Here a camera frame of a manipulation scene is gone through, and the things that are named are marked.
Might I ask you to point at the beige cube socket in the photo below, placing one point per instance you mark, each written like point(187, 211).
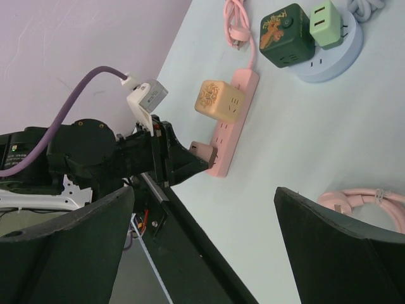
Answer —
point(220, 101)

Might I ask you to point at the light blue round socket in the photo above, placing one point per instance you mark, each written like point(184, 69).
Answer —
point(329, 64)

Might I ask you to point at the brown plug adapter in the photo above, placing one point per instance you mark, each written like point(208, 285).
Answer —
point(206, 152)

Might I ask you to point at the pink power strip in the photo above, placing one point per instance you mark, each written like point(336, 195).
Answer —
point(226, 135)

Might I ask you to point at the light green USB charger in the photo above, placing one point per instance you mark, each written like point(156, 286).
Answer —
point(326, 25)

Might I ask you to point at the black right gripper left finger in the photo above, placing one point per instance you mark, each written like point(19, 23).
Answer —
point(72, 258)

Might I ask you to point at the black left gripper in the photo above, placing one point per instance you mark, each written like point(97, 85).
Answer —
point(157, 152)

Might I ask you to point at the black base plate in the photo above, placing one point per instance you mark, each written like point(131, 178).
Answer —
point(188, 265)

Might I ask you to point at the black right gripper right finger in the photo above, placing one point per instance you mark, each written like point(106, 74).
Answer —
point(338, 259)

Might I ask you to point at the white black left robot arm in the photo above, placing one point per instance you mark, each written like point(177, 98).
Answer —
point(91, 156)

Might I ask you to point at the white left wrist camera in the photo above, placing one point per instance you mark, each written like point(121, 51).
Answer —
point(144, 99)

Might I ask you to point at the dark green cube socket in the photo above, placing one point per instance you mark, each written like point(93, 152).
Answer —
point(284, 37)

